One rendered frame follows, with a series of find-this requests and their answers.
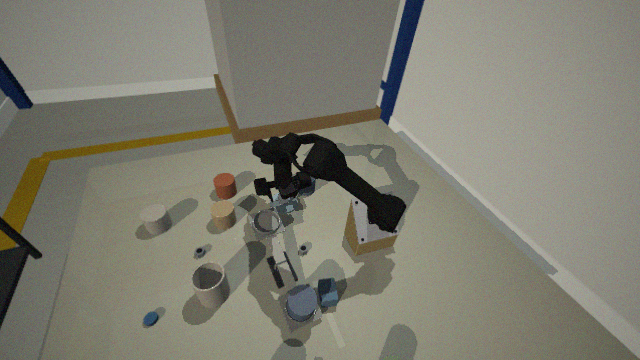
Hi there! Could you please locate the blue cube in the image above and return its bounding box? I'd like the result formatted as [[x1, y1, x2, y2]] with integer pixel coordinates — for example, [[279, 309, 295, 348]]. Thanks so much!
[[318, 278, 338, 308]]

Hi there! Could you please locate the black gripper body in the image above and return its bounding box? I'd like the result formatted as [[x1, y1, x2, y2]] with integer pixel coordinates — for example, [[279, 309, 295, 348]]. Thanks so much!
[[254, 167, 312, 196]]

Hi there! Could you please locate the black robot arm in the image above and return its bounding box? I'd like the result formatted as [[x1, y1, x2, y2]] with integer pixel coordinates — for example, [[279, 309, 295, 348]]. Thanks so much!
[[252, 132, 406, 233]]

